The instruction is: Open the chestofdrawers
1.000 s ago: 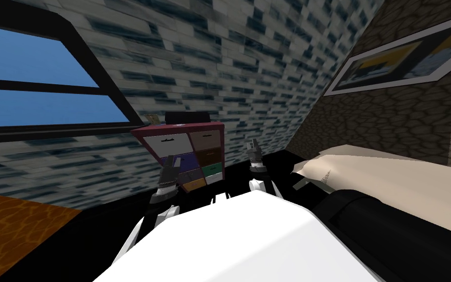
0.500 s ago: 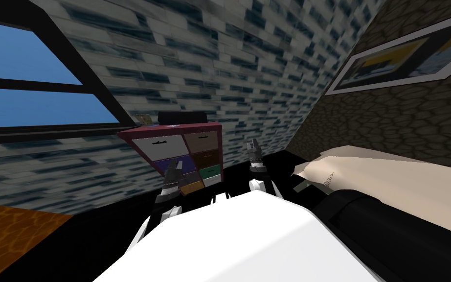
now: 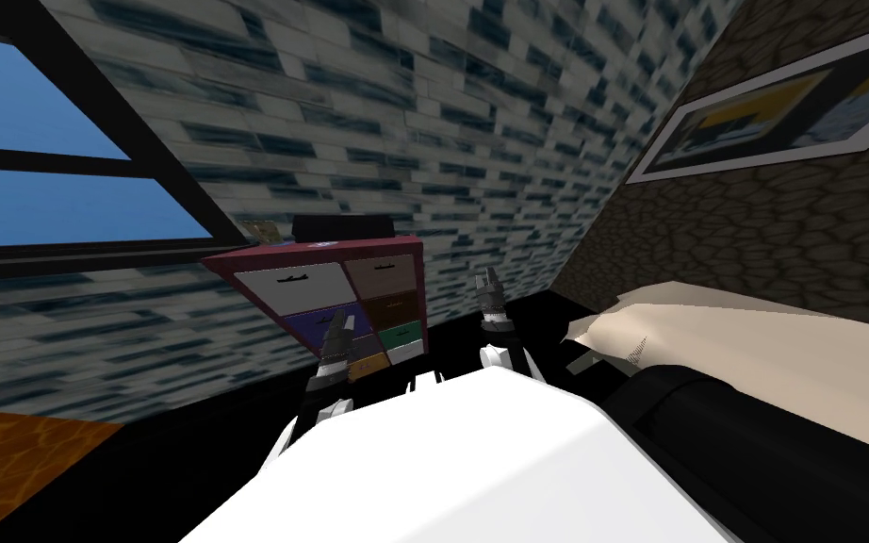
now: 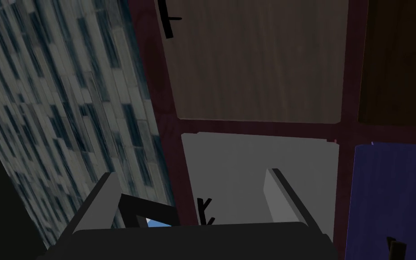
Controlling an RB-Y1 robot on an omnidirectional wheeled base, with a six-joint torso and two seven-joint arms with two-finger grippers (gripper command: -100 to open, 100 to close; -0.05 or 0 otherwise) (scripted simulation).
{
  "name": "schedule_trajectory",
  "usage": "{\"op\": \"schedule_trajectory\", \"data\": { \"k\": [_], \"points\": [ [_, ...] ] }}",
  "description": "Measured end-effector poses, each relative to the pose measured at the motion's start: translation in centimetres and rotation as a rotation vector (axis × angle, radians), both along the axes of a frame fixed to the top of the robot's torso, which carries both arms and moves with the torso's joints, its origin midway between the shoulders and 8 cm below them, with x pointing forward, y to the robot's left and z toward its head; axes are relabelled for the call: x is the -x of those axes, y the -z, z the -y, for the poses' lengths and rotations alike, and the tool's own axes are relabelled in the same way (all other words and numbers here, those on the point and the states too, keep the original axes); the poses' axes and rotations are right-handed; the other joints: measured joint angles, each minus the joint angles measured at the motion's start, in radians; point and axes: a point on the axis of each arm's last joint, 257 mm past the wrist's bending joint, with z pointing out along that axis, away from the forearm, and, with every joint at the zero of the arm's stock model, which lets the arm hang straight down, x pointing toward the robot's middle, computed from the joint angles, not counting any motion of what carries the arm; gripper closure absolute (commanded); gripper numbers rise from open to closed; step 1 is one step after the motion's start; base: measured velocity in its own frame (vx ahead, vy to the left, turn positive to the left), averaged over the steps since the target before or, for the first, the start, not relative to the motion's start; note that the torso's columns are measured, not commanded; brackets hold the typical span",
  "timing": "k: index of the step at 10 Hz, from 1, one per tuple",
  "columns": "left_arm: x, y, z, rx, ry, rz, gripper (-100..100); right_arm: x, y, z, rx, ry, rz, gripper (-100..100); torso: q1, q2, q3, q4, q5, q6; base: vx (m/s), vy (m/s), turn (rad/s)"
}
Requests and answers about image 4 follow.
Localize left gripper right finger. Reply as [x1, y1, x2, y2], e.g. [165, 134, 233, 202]
[263, 168, 326, 236]

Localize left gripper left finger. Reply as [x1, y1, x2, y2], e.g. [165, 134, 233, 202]
[60, 172, 123, 239]

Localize grey cupboard door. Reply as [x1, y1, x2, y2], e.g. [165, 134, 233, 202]
[180, 131, 340, 242]

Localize dark red cupboard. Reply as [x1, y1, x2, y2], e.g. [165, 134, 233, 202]
[128, 0, 416, 260]

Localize blue cupboard door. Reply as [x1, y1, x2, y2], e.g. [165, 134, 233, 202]
[344, 142, 416, 260]

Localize dark brown cupboard door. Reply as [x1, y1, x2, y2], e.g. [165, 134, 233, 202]
[357, 0, 416, 127]

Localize black door handle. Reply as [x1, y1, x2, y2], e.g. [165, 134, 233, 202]
[156, 0, 183, 40]
[386, 236, 407, 260]
[196, 197, 216, 226]

